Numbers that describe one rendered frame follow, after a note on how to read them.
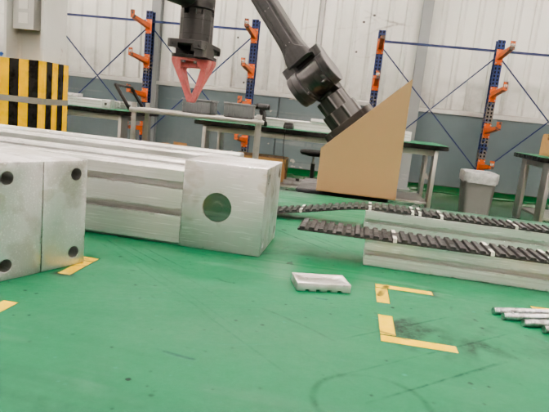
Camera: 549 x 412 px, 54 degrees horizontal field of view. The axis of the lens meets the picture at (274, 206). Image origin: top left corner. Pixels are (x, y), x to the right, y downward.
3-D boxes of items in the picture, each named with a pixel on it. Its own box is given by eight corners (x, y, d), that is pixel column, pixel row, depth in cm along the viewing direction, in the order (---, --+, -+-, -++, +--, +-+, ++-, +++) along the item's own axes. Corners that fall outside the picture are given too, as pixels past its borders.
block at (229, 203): (277, 233, 69) (285, 160, 67) (259, 257, 57) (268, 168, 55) (210, 224, 70) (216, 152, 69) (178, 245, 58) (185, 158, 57)
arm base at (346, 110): (373, 108, 124) (332, 138, 128) (353, 79, 124) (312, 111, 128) (370, 109, 116) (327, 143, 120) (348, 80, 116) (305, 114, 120)
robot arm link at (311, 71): (346, 91, 123) (328, 106, 125) (320, 55, 123) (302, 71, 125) (338, 95, 115) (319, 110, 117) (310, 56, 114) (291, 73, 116)
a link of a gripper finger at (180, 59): (167, 100, 92) (171, 43, 90) (181, 101, 99) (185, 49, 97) (205, 104, 91) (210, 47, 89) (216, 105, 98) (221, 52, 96)
